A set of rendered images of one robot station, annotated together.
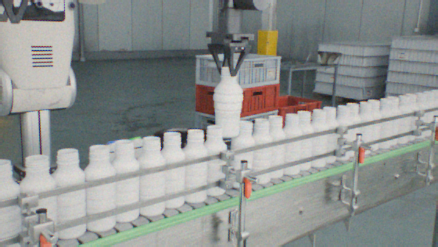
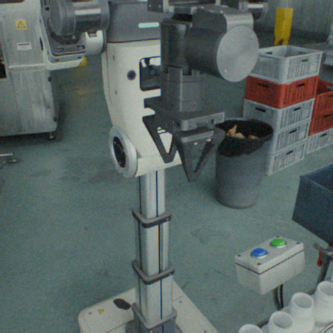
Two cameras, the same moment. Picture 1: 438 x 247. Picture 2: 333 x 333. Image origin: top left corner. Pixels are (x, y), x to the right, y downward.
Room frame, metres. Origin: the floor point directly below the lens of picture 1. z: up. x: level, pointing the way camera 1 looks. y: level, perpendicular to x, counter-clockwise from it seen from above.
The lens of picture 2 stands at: (0.51, 0.35, 1.63)
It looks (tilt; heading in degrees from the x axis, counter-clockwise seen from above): 28 degrees down; 10
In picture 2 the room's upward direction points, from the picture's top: straight up
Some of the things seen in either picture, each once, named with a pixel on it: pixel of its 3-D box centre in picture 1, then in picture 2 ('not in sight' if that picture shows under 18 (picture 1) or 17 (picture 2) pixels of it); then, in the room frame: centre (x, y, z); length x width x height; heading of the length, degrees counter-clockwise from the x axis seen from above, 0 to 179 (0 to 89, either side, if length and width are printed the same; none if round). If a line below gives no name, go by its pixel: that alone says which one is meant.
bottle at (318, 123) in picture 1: (317, 137); not in sight; (1.36, -0.29, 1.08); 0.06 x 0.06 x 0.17
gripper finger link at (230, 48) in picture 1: (230, 55); not in sight; (1.13, -0.02, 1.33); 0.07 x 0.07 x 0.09; 42
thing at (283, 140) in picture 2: not in sight; (275, 130); (3.85, -0.14, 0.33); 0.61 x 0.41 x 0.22; 138
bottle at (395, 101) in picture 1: (390, 120); not in sight; (1.64, -0.59, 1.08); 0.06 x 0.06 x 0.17
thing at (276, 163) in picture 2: not in sight; (272, 150); (3.85, -0.15, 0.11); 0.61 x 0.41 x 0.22; 138
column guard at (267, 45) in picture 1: (266, 54); (282, 27); (11.45, -1.06, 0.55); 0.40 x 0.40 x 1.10; 42
